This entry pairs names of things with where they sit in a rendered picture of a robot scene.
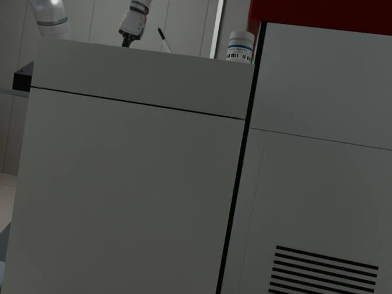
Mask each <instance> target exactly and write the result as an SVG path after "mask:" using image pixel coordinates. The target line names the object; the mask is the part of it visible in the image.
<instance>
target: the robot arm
mask: <svg viewBox="0 0 392 294"><path fill-rule="evenodd" d="M152 1H153V0H131V4H130V6H129V8H130V9H129V10H127V12H126V14H125V15H124V17H123V20H122V22H121V24H120V30H119V31H118V32H119V33H120V34H122V36H123V39H124V40H123V42H122V47H128V48H129V47H130V44H131V43H132V42H133V41H135V40H140V39H141V38H142V36H143V34H144V30H145V26H146V20H147V17H146V16H147V14H149V9H150V7H151V3H152ZM29 3H30V6H31V8H32V11H33V14H34V17H35V19H36V22H37V25H38V28H39V30H40V33H41V36H42V37H50V38H55V39H64V40H73V41H74V37H73V34H72V30H71V27H70V24H69V20H68V17H67V13H66V10H65V6H64V4H63V1H62V0H29Z"/></svg>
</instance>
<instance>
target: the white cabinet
mask: <svg viewBox="0 0 392 294"><path fill-rule="evenodd" d="M244 124H245V121H244V120H238V119H234V118H226V117H219V116H215V115H207V114H200V113H193V112H188V111H181V110H174V109H169V108H162V107H155V106H147V105H143V104H136V103H129V102H124V101H117V100H110V99H102V98H98V97H91V96H84V95H79V94H72V93H64V92H58V91H53V90H45V89H38V88H34V87H31V88H30V94H29V102H28V107H27V115H26V123H25V128H24V135H23V143H22V151H21V156H20V163H19V171H18V176H17V183H16V191H15V199H14V204H13V212H12V220H11V224H10V232H9V240H8V248H7V252H6V260H5V268H4V273H3V281H2V288H1V294H215V293H216V287H217V283H218V276H219V270H220V266H221V259H222V253H223V247H224V242H225V236H226V229H227V225H228V219H229V212H230V206H231V201H232V195H233V189H234V184H235V178H236V172H237V165H238V161H239V155H240V148H241V144H242V137H243V131H244Z"/></svg>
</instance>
